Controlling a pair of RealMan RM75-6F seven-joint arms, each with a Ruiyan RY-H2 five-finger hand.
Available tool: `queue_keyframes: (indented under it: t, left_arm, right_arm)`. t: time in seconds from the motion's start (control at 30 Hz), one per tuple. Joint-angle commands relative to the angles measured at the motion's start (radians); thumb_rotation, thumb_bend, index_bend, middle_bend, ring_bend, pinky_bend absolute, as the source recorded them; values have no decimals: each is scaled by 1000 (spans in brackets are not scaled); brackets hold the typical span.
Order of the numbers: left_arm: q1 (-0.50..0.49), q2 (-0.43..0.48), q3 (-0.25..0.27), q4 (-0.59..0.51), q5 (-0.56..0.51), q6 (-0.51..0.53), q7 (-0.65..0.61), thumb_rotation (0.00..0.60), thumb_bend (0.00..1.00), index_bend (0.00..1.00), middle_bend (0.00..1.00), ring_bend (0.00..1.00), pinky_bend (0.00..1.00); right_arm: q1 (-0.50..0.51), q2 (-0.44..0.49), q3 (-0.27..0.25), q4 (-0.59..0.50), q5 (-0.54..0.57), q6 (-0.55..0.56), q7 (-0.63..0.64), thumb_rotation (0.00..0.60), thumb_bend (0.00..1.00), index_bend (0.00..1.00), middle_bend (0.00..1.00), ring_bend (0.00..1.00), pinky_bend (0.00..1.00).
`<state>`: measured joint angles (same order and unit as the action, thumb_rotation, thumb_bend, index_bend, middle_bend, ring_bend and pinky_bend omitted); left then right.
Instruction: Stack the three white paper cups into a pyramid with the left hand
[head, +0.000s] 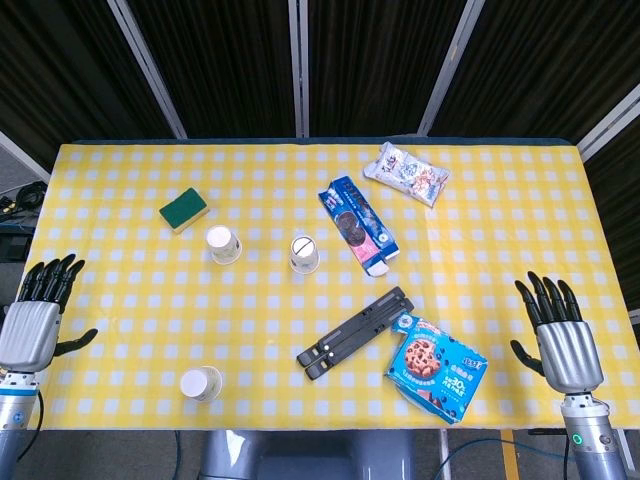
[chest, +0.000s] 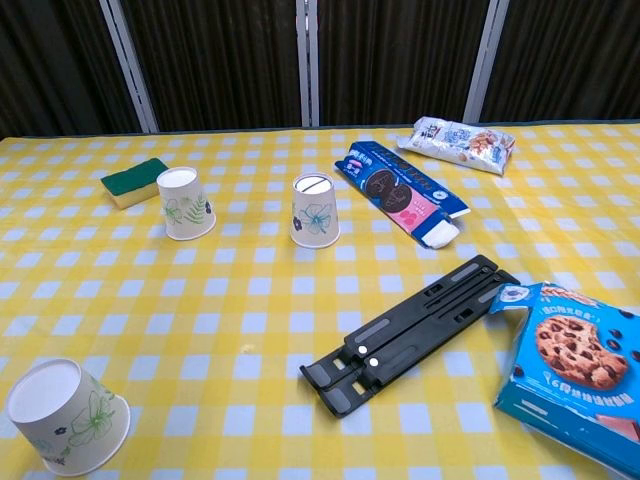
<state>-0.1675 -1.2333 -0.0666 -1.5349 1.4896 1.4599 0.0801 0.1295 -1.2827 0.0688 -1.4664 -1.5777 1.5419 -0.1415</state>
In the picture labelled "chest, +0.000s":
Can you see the green and yellow sponge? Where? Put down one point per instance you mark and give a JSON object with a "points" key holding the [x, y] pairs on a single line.
{"points": [[132, 182]]}

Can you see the yellow checkered tablecloth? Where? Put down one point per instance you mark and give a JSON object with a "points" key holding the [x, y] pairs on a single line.
{"points": [[250, 310]]}

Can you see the white paper cup leaf print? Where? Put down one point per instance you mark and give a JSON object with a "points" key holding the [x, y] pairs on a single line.
{"points": [[185, 210]]}

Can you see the white snack bag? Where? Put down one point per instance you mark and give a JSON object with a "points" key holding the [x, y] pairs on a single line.
{"points": [[450, 142]]}

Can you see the blue chocolate chip cookie box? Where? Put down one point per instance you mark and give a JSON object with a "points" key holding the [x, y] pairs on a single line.
{"points": [[575, 360]]}

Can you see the blue sandwich cookie box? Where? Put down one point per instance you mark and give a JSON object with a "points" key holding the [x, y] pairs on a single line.
{"points": [[395, 195]]}

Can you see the white paper cup green flower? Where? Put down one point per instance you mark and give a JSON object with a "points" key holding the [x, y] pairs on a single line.
{"points": [[75, 420]]}

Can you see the black folding stand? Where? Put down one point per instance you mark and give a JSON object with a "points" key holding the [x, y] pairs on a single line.
{"points": [[400, 330]]}

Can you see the white paper cup blue flower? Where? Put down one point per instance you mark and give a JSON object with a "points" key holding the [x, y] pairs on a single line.
{"points": [[315, 215]]}

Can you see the white partition post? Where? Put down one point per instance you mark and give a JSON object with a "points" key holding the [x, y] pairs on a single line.
{"points": [[131, 70], [307, 60], [486, 60]]}

